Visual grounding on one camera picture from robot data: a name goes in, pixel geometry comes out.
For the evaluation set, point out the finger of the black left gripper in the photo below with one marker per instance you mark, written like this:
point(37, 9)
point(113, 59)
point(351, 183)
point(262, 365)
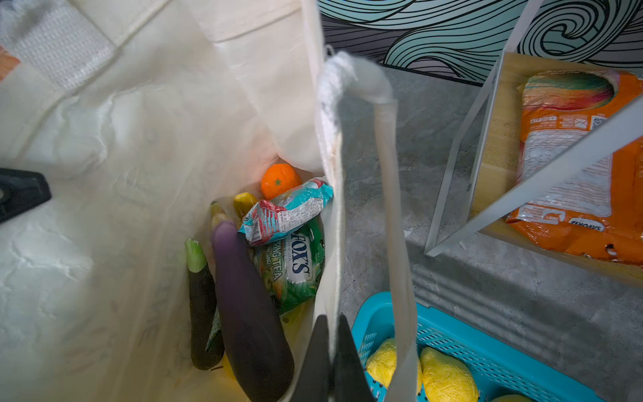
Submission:
point(21, 191)

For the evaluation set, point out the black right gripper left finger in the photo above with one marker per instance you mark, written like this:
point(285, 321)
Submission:
point(313, 382)

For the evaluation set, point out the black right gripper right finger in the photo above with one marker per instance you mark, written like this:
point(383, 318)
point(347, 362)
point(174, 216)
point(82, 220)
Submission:
point(349, 380)

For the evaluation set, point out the purple eggplant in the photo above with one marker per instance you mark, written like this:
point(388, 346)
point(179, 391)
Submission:
point(254, 339)

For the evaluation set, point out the yellow green candy bag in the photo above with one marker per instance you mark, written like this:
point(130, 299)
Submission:
point(292, 267)

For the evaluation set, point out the dark green cucumber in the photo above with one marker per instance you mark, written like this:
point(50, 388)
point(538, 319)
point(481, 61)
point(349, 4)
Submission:
point(207, 346)

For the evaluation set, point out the cream floral tote bag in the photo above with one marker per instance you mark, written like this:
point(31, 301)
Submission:
point(139, 114)

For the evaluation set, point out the pink green candy bag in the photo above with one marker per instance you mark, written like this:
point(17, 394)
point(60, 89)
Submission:
point(272, 220)

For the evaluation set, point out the orange tangerine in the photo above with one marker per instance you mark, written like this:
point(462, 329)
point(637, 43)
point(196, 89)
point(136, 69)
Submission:
point(278, 179)

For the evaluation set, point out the yellow banana bunch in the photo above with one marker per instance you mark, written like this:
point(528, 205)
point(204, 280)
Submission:
point(243, 203)

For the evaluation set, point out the orange Fox's candy bag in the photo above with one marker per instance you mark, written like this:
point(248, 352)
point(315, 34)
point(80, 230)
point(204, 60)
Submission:
point(594, 206)

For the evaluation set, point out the yellow lemon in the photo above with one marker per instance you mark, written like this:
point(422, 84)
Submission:
point(446, 378)
point(381, 365)

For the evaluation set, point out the teal plastic basket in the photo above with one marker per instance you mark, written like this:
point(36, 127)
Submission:
point(497, 368)

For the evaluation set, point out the white wooden shelf rack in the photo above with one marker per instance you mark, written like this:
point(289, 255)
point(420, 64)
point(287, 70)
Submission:
point(479, 188)

